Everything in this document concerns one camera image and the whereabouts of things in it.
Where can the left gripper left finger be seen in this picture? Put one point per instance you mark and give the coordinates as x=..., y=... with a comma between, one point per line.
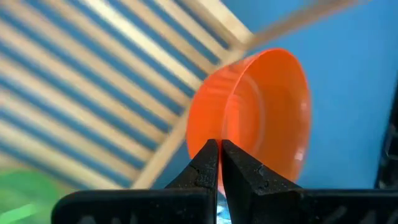
x=174, y=205

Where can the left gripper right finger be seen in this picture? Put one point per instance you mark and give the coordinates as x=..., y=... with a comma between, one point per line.
x=280, y=205

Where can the blue white patterned bowl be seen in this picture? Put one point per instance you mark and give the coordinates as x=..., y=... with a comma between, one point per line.
x=223, y=214

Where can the orange plastic bowl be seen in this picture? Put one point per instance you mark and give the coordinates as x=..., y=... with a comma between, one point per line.
x=264, y=109

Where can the green plastic bowl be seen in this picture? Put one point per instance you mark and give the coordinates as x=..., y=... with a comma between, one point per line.
x=25, y=199

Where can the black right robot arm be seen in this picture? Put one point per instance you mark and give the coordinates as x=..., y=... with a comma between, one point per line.
x=390, y=149

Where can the wooden slatted shelf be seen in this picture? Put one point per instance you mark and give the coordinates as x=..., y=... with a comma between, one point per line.
x=164, y=155

